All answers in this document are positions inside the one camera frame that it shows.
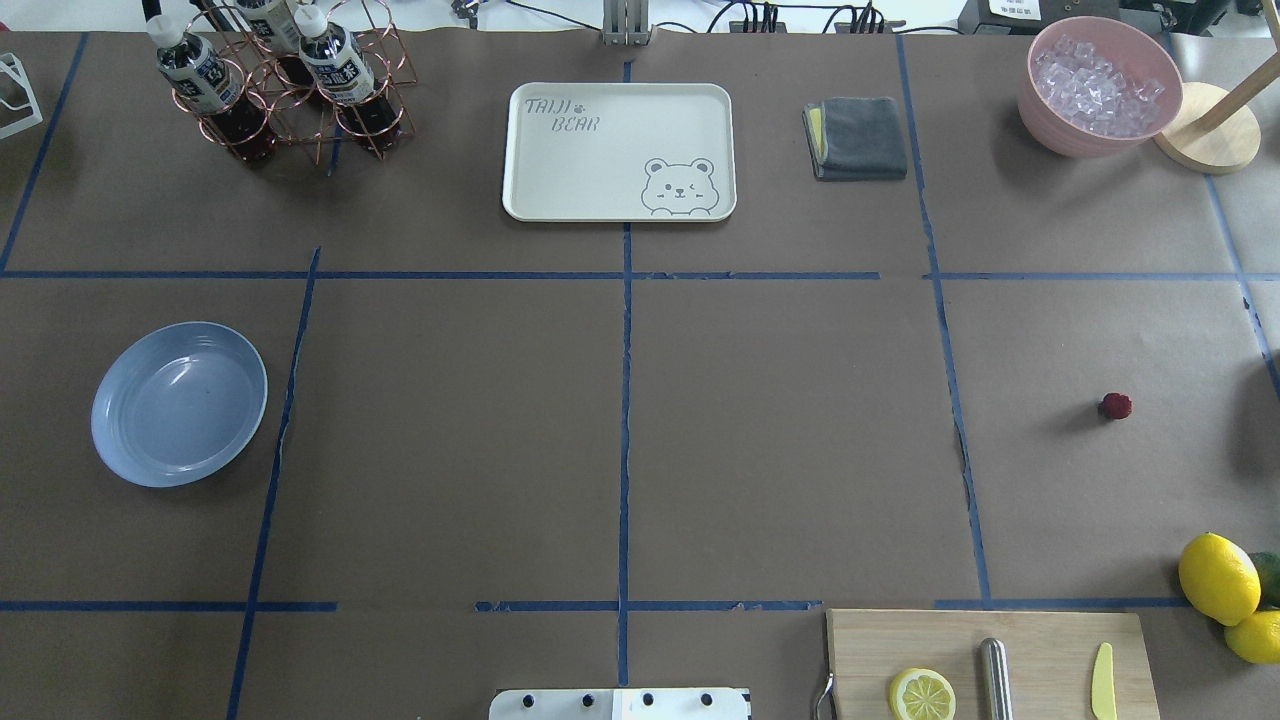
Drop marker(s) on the dark tea bottle right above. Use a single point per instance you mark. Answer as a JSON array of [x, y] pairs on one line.
[[336, 61]]

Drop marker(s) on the metal handled knife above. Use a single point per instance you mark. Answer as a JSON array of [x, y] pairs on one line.
[[994, 658]]

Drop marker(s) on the yellow plastic knife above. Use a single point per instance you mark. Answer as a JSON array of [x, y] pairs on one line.
[[1103, 691]]

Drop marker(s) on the lemon half slice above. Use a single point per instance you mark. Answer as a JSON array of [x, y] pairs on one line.
[[921, 693]]

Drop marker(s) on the blue round plate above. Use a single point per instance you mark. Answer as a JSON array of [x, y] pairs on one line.
[[179, 404]]

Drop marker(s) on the dark tea bottle left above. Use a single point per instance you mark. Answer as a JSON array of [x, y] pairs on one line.
[[212, 89]]

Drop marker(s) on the round wooden stand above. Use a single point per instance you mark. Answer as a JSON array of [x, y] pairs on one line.
[[1214, 131]]

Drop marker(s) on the dark tea bottle back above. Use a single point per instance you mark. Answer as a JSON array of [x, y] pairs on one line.
[[272, 23]]

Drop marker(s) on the pink bowl of ice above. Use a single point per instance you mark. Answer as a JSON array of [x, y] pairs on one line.
[[1093, 87]]

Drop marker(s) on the dark tea bottle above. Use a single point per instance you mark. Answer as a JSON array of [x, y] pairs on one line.
[[212, 89], [336, 61], [272, 23]]

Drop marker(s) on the large yellow lemon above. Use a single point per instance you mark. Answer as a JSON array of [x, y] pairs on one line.
[[1219, 579]]

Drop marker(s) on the red strawberry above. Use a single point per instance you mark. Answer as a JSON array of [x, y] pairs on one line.
[[1115, 406]]

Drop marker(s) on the grey folded cloth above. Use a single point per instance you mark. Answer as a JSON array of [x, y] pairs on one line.
[[855, 139]]

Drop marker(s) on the white wire cup rack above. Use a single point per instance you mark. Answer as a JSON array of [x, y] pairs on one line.
[[19, 102]]

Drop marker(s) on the small yellow lemon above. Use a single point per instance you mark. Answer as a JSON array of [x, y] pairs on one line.
[[1255, 639]]

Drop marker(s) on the copper wire bottle rack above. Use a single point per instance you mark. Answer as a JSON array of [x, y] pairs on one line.
[[295, 122]]

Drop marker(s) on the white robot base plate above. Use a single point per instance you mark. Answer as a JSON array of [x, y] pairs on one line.
[[623, 703]]

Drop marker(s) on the cream bear tray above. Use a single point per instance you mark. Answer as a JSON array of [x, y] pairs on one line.
[[619, 152]]

